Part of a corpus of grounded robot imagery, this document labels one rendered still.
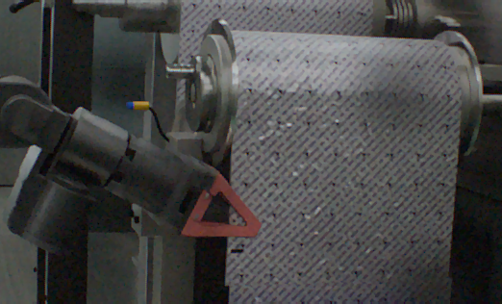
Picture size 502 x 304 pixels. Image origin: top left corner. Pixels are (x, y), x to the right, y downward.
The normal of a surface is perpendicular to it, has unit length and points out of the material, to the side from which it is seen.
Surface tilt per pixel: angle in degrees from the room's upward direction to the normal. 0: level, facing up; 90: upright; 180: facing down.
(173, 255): 90
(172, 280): 90
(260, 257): 90
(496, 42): 90
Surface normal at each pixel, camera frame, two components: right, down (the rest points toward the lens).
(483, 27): -0.96, -0.01
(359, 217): 0.29, 0.14
